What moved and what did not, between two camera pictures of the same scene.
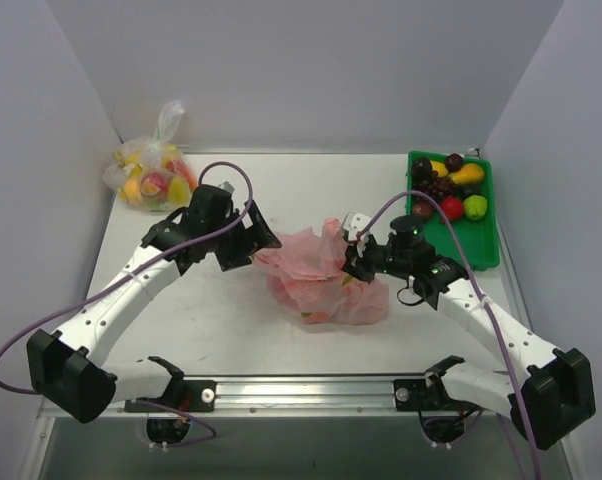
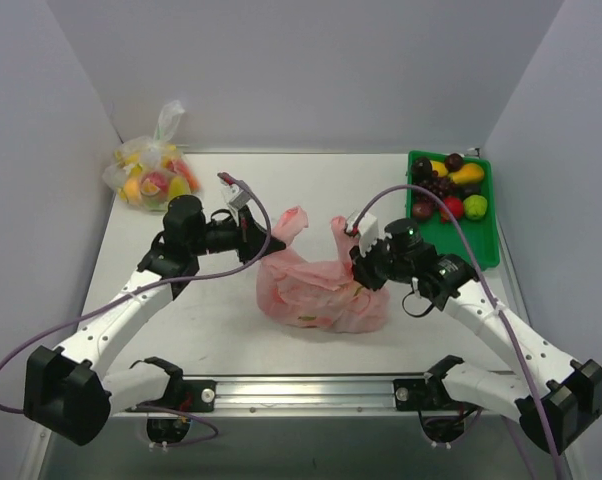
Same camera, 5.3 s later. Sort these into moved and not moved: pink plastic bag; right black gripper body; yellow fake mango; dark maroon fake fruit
Moved: pink plastic bag
Not moved: right black gripper body; dark maroon fake fruit; yellow fake mango
